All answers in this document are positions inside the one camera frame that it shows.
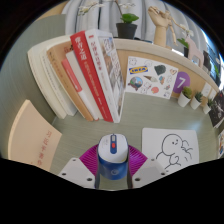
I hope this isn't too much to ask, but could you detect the white mouse pad with drawing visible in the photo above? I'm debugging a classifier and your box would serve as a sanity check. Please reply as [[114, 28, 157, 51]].
[[141, 127, 200, 174]]

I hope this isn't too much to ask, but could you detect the white photo-cover book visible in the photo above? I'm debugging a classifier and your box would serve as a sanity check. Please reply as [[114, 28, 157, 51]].
[[84, 28, 126, 124]]

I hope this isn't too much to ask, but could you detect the white orchid plant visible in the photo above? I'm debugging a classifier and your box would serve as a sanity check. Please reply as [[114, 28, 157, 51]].
[[175, 23, 195, 58]]

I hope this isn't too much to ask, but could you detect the black wooden horse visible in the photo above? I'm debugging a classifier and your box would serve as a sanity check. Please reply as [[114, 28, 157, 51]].
[[202, 49, 214, 72]]

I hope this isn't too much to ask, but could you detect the white sticker sheet card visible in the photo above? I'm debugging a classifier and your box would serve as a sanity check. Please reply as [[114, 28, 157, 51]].
[[124, 55, 179, 100]]

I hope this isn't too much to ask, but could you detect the wooden artist mannequin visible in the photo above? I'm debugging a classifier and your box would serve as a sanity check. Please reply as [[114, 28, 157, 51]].
[[166, 16, 188, 46]]

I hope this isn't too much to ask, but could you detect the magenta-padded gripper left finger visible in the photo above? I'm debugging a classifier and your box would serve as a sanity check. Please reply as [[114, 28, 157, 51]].
[[57, 143, 101, 190]]

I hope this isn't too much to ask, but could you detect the tan brown book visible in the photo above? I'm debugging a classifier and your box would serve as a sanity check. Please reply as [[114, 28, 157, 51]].
[[46, 40, 95, 123]]

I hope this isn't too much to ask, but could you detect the white wall socket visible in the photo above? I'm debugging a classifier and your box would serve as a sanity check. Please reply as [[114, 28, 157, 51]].
[[201, 82, 214, 98]]

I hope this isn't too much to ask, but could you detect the wooden hand model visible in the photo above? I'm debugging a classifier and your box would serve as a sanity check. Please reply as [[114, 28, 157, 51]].
[[147, 5, 173, 48]]

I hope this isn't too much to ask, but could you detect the pink wooden horse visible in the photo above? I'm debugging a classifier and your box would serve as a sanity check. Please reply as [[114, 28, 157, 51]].
[[184, 35, 205, 68]]

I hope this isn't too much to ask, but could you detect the dark-framed glass window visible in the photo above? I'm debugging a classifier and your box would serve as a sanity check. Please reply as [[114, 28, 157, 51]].
[[196, 26, 224, 84]]

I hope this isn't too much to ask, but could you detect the white book with red band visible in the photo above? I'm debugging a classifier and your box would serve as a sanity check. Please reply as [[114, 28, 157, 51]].
[[61, 49, 104, 121]]

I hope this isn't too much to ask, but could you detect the beige thin book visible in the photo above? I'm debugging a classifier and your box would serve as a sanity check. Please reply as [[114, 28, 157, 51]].
[[7, 99, 63, 173]]

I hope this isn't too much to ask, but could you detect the blue and white computer mouse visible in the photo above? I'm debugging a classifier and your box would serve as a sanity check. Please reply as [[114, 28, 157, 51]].
[[96, 133, 130, 181]]

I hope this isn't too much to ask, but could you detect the thick white book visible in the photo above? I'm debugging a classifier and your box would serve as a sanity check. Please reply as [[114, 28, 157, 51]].
[[27, 34, 78, 120]]

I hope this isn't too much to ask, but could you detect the round purple number sign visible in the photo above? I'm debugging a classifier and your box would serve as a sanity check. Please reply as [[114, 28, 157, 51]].
[[172, 71, 191, 94]]

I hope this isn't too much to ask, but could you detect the small succulent in white pot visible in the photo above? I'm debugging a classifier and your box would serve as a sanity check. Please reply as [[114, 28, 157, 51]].
[[189, 91, 204, 111], [202, 98, 214, 115], [177, 86, 193, 108]]

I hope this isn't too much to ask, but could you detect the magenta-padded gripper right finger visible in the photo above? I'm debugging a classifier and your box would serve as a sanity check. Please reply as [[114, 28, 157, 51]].
[[125, 144, 168, 190]]

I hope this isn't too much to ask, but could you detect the grey white curtain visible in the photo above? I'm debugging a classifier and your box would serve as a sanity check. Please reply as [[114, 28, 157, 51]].
[[61, 0, 208, 44]]

